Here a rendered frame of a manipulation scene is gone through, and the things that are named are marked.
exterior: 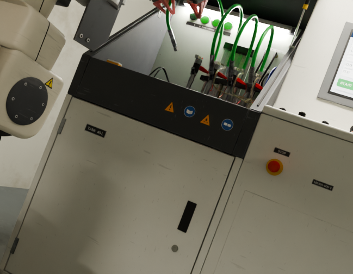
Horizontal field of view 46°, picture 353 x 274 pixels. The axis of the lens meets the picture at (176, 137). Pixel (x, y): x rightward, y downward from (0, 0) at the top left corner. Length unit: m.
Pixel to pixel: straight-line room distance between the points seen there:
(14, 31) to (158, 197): 0.75
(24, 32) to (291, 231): 0.92
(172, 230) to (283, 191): 0.38
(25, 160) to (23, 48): 2.61
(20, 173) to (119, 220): 2.11
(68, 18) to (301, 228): 2.57
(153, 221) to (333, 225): 0.56
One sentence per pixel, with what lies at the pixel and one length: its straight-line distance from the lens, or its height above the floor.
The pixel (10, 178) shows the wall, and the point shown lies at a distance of 3.44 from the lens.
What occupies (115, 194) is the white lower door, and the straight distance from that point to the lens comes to 1.45.
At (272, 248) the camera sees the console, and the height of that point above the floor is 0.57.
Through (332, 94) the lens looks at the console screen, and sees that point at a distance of 1.62.
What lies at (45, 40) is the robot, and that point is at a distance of 0.91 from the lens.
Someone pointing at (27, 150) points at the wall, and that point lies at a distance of 3.44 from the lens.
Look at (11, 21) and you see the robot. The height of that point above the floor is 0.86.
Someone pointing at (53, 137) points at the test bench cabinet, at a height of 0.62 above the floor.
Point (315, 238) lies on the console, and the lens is 1.32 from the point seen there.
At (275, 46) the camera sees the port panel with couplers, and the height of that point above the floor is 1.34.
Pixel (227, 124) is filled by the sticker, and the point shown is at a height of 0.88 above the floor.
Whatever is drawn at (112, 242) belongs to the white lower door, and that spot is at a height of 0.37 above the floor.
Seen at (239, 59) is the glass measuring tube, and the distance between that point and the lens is 1.94.
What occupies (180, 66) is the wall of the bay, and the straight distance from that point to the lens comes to 2.03.
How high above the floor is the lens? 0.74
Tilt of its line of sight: 1 degrees up
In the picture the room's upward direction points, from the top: 21 degrees clockwise
